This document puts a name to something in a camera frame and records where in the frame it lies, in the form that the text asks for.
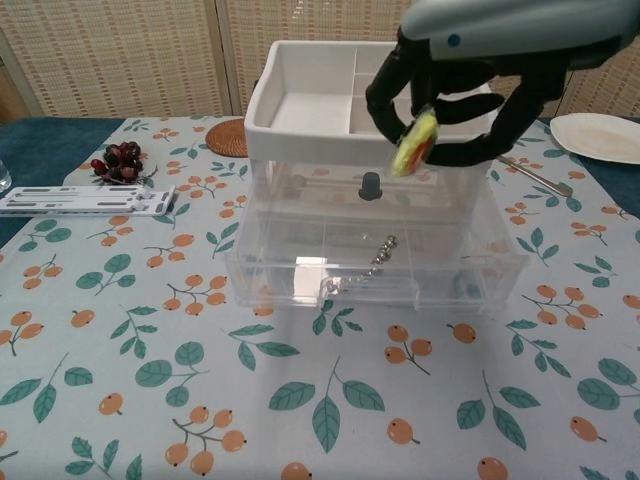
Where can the small yellow toy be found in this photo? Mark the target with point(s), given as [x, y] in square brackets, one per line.
[415, 145]

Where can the small dark grey stopper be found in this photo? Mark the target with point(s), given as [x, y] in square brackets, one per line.
[370, 186]

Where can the silver table knife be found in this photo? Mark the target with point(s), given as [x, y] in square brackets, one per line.
[535, 176]

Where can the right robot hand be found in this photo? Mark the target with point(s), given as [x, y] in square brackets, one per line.
[500, 25]

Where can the bamboo folding screen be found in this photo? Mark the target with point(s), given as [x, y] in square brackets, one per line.
[125, 55]

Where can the round woven coaster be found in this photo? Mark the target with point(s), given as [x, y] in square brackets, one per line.
[225, 140]

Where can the clear plastic water bottle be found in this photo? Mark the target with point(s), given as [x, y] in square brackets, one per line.
[4, 177]

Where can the dark blue table cover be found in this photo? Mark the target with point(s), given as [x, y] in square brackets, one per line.
[45, 145]

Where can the white folding stand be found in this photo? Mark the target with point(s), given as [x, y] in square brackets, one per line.
[75, 200]

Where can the dark red grape bunch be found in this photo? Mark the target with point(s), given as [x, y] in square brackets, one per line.
[122, 160]

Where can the clear plastic storage box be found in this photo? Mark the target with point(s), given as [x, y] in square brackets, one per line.
[280, 280]

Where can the white drawer organizer box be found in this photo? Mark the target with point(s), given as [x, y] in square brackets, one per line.
[310, 112]

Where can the white plate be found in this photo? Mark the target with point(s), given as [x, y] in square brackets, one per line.
[600, 137]

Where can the floral tablecloth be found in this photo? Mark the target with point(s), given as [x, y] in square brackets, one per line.
[200, 375]

